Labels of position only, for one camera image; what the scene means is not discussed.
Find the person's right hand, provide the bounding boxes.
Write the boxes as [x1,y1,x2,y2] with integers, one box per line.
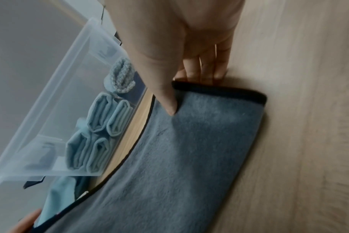
[104,0,247,117]

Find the dark blue grey cloth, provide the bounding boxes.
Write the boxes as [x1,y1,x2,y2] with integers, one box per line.
[33,81,268,233]

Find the grey striped towel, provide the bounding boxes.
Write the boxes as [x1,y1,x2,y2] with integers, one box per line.
[104,56,138,94]

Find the clear plastic storage box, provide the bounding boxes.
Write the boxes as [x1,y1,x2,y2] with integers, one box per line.
[0,17,152,186]

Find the person's left hand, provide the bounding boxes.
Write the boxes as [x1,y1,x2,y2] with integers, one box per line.
[6,209,43,233]

